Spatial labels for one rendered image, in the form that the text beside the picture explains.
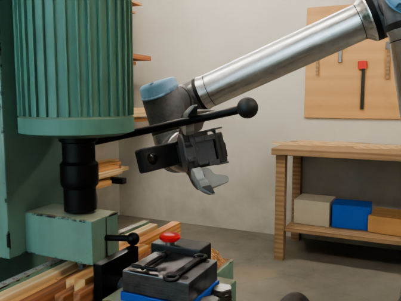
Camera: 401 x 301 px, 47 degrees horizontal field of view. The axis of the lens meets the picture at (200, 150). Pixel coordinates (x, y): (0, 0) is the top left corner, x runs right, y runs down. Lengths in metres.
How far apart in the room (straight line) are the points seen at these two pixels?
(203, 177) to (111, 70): 0.27
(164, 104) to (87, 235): 0.42
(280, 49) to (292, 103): 2.91
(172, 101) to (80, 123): 0.42
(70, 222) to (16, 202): 0.10
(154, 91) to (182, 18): 3.42
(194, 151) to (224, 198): 3.47
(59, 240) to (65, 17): 0.34
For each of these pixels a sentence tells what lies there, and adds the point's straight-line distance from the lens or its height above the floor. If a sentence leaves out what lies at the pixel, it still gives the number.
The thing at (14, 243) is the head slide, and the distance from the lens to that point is 0.80.
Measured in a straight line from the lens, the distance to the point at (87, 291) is 0.66.
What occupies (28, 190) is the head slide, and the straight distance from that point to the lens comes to 0.80.
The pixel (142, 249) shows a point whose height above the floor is 0.97.
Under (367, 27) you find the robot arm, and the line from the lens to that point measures 1.12.
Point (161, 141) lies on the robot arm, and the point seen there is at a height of 1.12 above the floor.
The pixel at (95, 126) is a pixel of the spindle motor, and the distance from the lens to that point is 0.66.
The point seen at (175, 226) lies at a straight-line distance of 1.03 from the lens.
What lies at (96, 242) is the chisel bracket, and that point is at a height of 1.00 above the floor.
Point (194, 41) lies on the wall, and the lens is 4.36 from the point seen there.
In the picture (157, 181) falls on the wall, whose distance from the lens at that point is 4.60.
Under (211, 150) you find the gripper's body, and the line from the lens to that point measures 0.87.
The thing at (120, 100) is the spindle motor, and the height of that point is 1.21.
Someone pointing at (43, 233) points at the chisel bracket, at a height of 1.00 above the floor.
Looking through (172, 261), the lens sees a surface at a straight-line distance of 0.63.
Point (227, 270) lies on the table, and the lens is 0.92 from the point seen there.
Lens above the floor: 1.22
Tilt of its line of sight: 7 degrees down
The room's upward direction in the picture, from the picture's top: straight up
